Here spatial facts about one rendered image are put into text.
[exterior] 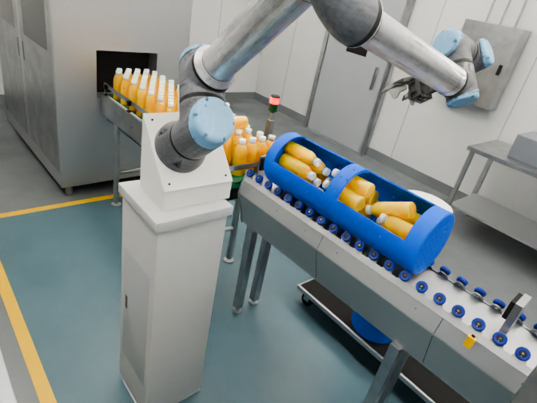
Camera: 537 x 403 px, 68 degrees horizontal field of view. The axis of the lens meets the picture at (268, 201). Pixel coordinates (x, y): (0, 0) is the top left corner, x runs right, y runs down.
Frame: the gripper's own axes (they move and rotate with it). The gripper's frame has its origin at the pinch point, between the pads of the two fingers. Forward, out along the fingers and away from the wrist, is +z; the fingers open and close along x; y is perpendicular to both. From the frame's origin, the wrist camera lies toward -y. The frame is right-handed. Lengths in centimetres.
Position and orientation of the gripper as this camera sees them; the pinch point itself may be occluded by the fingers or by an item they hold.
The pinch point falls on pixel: (392, 93)
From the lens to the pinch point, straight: 167.9
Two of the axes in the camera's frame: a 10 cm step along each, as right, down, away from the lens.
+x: 8.1, 0.9, 5.8
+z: -5.9, 2.2, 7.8
